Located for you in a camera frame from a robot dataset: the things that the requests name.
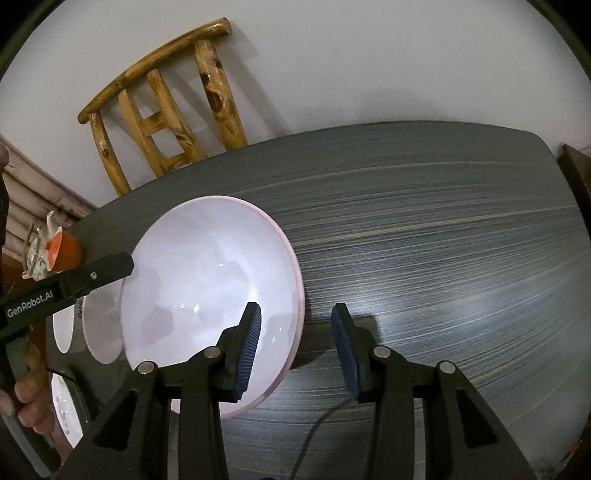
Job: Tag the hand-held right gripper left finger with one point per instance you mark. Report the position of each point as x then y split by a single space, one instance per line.
247 350

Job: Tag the orange lidded cup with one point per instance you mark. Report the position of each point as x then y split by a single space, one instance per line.
67 254

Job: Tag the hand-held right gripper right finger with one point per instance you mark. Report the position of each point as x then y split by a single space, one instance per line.
346 350

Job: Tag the white floral plate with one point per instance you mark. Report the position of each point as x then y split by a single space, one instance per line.
64 408

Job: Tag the dark wooden chair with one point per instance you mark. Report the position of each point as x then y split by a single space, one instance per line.
577 175

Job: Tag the beige patterned curtain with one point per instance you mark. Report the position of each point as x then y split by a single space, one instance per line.
37 194

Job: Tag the person's left hand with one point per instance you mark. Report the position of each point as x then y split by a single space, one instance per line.
34 397

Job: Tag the light wooden chair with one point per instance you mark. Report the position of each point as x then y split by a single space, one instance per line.
157 120

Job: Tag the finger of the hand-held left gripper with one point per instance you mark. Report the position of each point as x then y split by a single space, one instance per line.
101 272

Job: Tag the white bowl with blue print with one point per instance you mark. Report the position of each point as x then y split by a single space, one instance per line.
104 327

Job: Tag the floral ceramic teapot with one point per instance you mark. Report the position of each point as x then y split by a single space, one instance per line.
37 258

